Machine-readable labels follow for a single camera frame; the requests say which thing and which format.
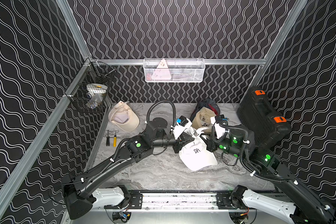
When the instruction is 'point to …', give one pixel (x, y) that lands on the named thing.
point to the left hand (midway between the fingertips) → (194, 136)
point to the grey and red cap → (213, 106)
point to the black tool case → (256, 112)
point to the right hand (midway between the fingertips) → (200, 132)
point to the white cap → (194, 154)
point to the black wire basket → (76, 94)
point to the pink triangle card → (162, 74)
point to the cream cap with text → (122, 116)
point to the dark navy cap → (199, 105)
